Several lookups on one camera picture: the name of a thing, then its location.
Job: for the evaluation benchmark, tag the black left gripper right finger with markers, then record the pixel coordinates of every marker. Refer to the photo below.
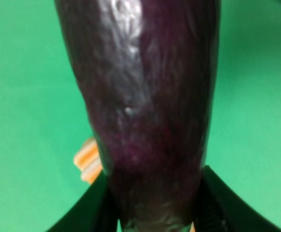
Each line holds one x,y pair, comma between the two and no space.
219,209

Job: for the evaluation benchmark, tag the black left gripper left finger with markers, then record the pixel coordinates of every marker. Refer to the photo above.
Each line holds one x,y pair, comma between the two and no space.
96,211

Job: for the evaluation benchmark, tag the purple eggplant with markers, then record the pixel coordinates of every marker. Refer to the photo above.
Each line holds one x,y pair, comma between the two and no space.
146,70

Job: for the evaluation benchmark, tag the orange sliced bread loaf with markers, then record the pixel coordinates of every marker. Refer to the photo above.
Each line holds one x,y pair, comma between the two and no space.
88,161

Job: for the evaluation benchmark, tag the green table cloth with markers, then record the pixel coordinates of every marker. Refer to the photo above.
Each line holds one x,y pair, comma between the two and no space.
43,120

